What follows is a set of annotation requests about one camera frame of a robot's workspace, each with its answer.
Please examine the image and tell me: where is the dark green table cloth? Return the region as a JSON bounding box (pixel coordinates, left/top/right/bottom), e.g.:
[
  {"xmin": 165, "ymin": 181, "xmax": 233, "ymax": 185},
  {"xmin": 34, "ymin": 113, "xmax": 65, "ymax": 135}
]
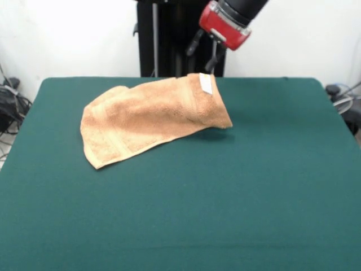
[{"xmin": 0, "ymin": 76, "xmax": 361, "ymax": 271}]

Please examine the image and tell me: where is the orange terry towel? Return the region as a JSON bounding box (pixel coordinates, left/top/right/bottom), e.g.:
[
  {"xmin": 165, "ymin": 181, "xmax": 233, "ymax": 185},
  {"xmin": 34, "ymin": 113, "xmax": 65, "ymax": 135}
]
[{"xmin": 78, "ymin": 72, "xmax": 234, "ymax": 171}]

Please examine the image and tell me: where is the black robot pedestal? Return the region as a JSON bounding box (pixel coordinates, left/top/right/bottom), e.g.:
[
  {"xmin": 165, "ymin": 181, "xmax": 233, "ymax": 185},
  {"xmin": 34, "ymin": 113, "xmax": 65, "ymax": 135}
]
[{"xmin": 131, "ymin": 0, "xmax": 228, "ymax": 78}]

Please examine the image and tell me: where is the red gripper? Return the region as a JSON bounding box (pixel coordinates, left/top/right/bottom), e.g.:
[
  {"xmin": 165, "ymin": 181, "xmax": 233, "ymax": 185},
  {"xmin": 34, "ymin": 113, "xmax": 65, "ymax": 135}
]
[{"xmin": 186, "ymin": 1, "xmax": 252, "ymax": 72}]

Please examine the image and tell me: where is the black cable tangle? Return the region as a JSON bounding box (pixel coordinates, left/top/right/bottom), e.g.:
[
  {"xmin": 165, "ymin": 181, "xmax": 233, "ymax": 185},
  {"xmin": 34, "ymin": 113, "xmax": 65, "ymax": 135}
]
[{"xmin": 0, "ymin": 84, "xmax": 33, "ymax": 136}]

